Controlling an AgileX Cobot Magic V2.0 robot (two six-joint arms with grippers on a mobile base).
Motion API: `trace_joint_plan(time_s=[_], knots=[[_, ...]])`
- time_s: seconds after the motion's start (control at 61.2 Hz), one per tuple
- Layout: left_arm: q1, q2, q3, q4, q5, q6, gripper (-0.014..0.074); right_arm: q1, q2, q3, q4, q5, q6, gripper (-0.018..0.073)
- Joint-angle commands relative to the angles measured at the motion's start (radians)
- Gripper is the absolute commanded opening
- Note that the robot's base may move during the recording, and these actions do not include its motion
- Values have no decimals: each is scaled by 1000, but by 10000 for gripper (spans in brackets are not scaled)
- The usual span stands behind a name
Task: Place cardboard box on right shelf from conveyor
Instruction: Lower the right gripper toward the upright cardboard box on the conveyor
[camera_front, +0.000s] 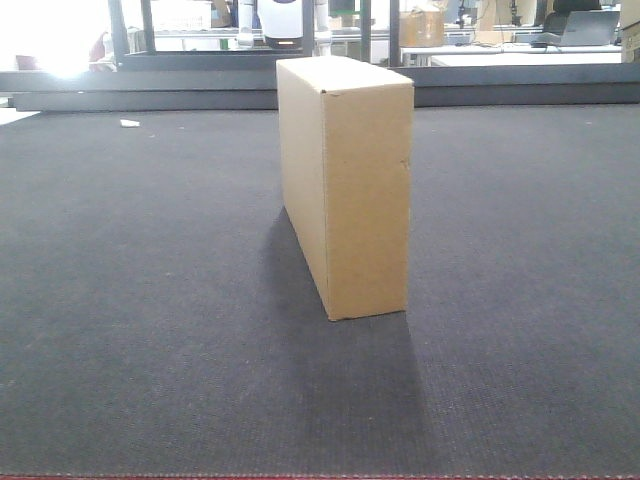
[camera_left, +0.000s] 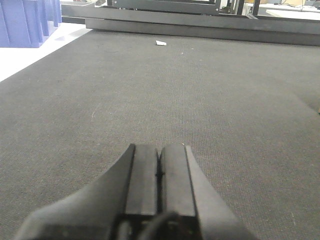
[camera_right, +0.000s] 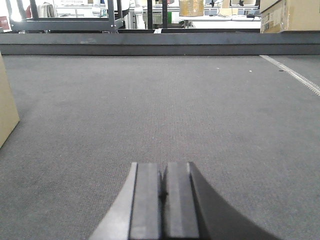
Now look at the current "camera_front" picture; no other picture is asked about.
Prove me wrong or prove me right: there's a tall brown cardboard box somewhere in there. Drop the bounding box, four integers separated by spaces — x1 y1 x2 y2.
276 56 414 321

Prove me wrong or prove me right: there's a dark grey conveyor belt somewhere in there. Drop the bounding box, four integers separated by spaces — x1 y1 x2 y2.
1 105 639 478

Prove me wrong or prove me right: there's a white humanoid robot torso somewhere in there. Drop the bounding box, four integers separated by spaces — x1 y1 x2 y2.
235 0 332 56

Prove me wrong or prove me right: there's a white paper scrap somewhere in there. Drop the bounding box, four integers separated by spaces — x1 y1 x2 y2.
120 119 140 128

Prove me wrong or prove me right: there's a brown box on far desk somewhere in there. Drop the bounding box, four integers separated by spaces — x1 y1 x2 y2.
399 9 445 47

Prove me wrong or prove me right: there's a grey laptop on desk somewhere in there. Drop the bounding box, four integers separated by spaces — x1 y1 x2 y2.
530 10 620 47

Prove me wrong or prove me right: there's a black metal frame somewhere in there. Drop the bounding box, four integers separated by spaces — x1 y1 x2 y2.
108 1 372 72

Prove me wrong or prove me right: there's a red conveyor frame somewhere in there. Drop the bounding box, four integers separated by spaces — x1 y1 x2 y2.
1 473 639 480

